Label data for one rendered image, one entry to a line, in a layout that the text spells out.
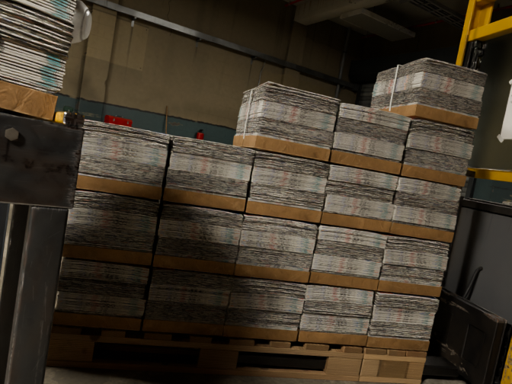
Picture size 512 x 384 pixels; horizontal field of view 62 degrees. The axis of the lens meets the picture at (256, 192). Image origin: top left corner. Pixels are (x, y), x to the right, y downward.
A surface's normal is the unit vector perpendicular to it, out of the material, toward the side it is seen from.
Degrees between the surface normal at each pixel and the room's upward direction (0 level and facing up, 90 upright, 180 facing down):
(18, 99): 91
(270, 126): 90
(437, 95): 90
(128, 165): 90
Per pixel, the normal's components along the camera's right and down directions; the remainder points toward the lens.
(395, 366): 0.23, 0.12
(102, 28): 0.50, 0.16
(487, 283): -0.96, -0.15
